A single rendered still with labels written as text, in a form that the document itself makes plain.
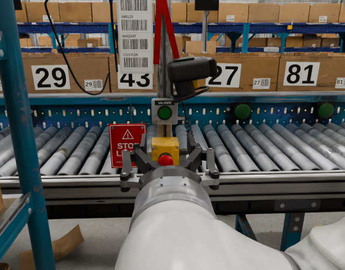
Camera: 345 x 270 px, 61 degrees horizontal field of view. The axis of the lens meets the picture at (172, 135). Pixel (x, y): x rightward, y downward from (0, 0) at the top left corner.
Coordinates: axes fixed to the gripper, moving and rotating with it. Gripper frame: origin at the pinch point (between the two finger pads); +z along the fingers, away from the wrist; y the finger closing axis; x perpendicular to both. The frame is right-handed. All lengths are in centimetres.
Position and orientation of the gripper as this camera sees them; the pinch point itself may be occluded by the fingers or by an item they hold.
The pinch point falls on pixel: (167, 145)
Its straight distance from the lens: 53.3
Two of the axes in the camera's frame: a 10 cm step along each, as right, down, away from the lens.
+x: 0.0, 9.5, 3.2
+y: -10.0, 0.1, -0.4
